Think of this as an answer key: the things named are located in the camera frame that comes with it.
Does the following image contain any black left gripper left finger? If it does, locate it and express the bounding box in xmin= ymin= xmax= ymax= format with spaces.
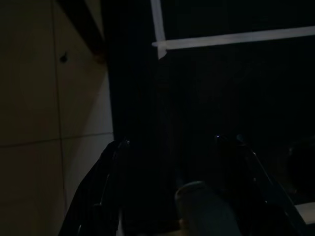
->
xmin=59 ymin=139 xmax=130 ymax=236

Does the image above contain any grey cylindrical cup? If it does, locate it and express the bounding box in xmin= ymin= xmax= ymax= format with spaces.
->
xmin=174 ymin=180 xmax=243 ymax=236

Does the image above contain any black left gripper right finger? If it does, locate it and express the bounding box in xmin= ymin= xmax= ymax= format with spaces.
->
xmin=214 ymin=134 xmax=308 ymax=236

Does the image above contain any white floor tape strip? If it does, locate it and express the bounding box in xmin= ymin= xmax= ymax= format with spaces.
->
xmin=149 ymin=0 xmax=168 ymax=59
xmin=151 ymin=26 xmax=315 ymax=51

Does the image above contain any brown wooden table leg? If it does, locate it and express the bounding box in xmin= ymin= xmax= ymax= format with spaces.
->
xmin=92 ymin=48 xmax=108 ymax=65

